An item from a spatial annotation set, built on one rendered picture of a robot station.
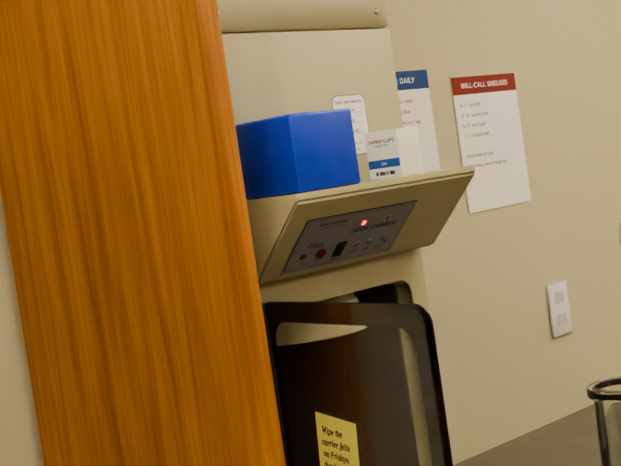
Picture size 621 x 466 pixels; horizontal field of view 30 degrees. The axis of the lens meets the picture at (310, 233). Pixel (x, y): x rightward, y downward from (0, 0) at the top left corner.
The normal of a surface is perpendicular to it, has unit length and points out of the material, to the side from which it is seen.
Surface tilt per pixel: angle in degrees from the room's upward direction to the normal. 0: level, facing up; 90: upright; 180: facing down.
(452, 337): 90
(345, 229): 135
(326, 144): 90
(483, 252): 90
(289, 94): 90
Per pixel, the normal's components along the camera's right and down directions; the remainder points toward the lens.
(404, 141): 0.77, -0.08
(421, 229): 0.58, 0.66
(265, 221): -0.72, 0.14
